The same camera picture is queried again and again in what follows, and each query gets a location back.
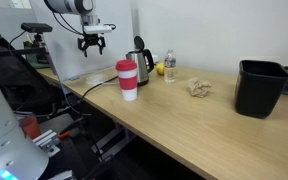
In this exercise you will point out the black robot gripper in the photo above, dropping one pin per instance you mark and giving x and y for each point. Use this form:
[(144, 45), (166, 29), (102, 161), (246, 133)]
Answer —
[(91, 40)]

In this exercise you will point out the clear circular tape roll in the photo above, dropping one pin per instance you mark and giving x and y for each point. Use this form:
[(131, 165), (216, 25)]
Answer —
[(96, 79)]

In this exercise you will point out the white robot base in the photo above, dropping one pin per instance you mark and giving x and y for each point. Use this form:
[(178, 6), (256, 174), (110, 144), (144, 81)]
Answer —
[(20, 158)]

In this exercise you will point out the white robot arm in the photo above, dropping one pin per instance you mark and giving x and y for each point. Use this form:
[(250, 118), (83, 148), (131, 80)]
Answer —
[(86, 9)]

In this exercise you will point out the small yellow pumpkin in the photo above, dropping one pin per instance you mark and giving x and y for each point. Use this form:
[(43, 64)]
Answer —
[(160, 68)]

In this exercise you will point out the red and white travel cup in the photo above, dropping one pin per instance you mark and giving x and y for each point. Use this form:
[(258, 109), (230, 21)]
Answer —
[(127, 76)]

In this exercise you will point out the stainless steel electric kettle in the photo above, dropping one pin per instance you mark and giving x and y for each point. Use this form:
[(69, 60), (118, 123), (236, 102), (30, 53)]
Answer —
[(144, 60)]

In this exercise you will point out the clear plastic water bottle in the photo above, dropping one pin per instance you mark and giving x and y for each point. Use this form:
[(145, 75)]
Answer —
[(169, 67)]

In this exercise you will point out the red cup under table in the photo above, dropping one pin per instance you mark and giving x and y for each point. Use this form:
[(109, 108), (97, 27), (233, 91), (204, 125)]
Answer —
[(30, 126)]

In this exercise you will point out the black landfill bin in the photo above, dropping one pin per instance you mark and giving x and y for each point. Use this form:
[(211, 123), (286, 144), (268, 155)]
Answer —
[(258, 87)]

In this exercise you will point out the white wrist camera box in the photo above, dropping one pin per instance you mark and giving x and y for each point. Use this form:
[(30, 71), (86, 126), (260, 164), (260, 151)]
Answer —
[(99, 29)]

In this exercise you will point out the black camera on stand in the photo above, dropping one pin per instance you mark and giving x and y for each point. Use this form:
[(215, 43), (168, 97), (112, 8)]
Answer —
[(38, 29)]

